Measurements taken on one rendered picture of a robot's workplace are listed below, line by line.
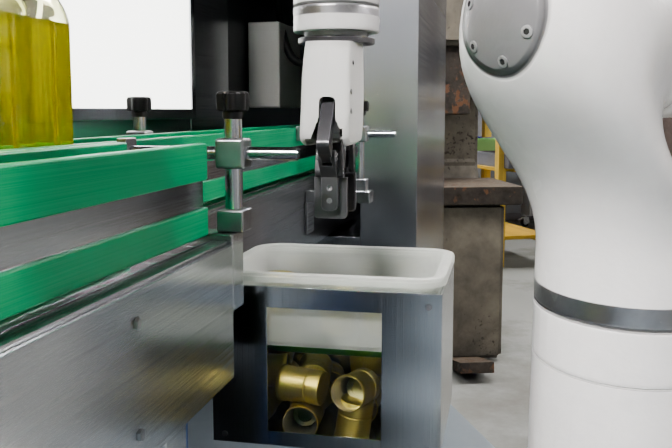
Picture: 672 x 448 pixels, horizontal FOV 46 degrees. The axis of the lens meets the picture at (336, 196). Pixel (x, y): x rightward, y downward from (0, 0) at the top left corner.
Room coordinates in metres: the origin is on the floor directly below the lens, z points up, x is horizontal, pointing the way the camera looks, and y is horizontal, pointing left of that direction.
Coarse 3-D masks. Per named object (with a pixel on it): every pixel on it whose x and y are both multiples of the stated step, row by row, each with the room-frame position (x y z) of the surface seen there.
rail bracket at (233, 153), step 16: (224, 96) 0.70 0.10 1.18; (240, 96) 0.70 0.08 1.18; (224, 112) 0.71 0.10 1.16; (240, 112) 0.71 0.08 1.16; (224, 128) 0.71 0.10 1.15; (240, 128) 0.71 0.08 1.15; (128, 144) 0.73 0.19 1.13; (224, 144) 0.70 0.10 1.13; (240, 144) 0.70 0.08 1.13; (224, 160) 0.70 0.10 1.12; (240, 160) 0.70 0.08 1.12; (288, 160) 0.70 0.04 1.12; (240, 176) 0.71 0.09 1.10; (240, 192) 0.71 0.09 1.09; (224, 208) 0.72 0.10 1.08; (240, 208) 0.71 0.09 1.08; (224, 224) 0.70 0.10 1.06; (240, 224) 0.70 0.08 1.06
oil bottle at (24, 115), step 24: (0, 0) 0.59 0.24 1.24; (24, 0) 0.62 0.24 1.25; (0, 24) 0.59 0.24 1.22; (24, 24) 0.62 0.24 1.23; (0, 48) 0.59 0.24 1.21; (24, 48) 0.62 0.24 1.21; (0, 72) 0.59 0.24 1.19; (24, 72) 0.62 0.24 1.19; (0, 96) 0.58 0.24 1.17; (24, 96) 0.61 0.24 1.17; (0, 120) 0.58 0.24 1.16; (24, 120) 0.61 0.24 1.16; (0, 144) 0.58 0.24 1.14; (24, 144) 0.61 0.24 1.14
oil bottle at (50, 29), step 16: (32, 0) 0.64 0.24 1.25; (48, 0) 0.66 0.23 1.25; (32, 16) 0.64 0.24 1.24; (48, 16) 0.65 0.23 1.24; (64, 16) 0.68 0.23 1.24; (32, 32) 0.64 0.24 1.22; (48, 32) 0.65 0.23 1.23; (64, 32) 0.68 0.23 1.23; (32, 48) 0.64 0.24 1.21; (48, 48) 0.65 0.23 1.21; (64, 48) 0.67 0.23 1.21; (48, 64) 0.65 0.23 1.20; (64, 64) 0.67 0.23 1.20; (48, 80) 0.65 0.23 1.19; (64, 80) 0.67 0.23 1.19; (48, 96) 0.65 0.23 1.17; (64, 96) 0.67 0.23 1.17; (48, 112) 0.65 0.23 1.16; (64, 112) 0.67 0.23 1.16; (48, 128) 0.65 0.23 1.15; (64, 128) 0.67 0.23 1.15; (48, 144) 0.64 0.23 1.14; (64, 144) 0.67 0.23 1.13
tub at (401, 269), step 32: (256, 256) 0.86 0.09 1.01; (288, 256) 0.90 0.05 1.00; (320, 256) 0.89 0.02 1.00; (352, 256) 0.88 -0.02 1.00; (384, 256) 0.88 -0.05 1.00; (416, 256) 0.87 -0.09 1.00; (448, 256) 0.82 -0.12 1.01; (352, 288) 0.73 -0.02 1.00; (384, 288) 0.72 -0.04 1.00; (416, 288) 0.71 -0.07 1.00
